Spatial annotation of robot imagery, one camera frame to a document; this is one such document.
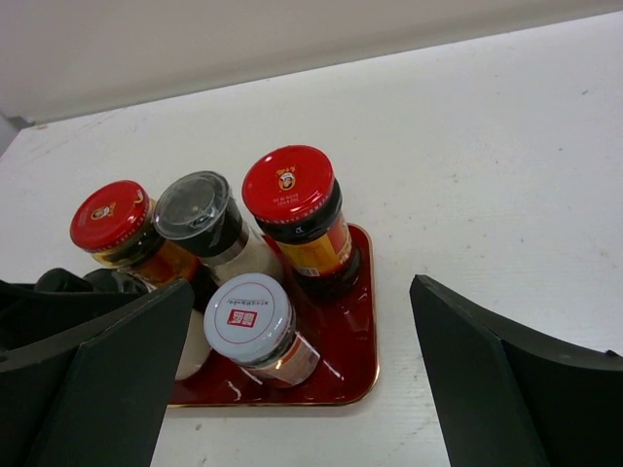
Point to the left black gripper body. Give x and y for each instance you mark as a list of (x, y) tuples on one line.
[(61, 300)]

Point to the grey lid spice jar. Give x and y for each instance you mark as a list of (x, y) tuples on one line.
[(251, 321)]

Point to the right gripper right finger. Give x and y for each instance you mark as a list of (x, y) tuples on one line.
[(508, 395)]

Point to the clear cap grinder bottle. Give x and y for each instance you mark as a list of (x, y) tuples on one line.
[(199, 213)]

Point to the red lacquer tray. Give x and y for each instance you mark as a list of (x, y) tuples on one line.
[(344, 333)]

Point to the black cap white bottle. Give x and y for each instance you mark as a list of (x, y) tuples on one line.
[(196, 348)]

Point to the red lid dark sauce jar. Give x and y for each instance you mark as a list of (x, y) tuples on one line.
[(296, 200)]

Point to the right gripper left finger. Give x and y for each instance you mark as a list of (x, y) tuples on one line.
[(96, 394)]

